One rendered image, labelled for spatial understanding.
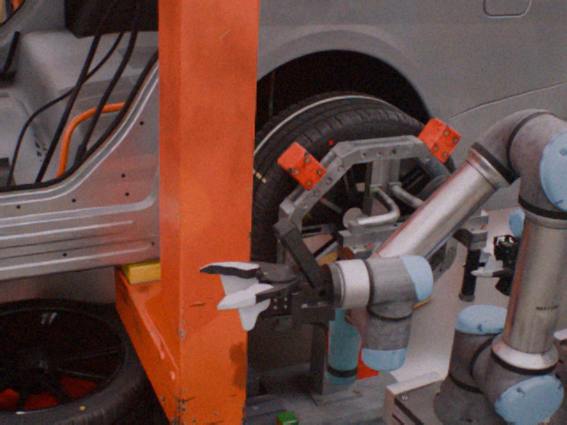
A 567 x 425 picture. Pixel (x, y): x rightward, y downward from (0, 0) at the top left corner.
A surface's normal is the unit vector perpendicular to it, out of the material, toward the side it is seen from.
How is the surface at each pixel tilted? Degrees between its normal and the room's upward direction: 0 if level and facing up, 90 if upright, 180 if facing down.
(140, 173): 90
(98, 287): 0
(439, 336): 0
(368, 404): 0
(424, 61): 90
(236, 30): 90
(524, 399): 98
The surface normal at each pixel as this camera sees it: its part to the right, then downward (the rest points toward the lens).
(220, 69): 0.39, 0.40
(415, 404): 0.05, -0.91
